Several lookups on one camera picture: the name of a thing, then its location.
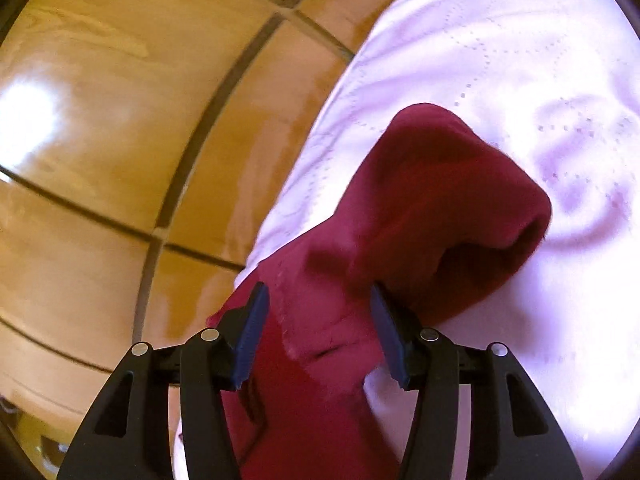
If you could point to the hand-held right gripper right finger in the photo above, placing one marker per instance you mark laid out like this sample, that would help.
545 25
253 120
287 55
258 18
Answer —
387 335

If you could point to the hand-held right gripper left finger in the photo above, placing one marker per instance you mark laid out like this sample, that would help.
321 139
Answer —
250 330

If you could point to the pale pink quilted bedspread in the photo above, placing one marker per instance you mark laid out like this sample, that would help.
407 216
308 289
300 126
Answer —
500 60

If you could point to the dark red cloth garment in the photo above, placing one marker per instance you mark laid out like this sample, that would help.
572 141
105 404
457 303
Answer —
425 200

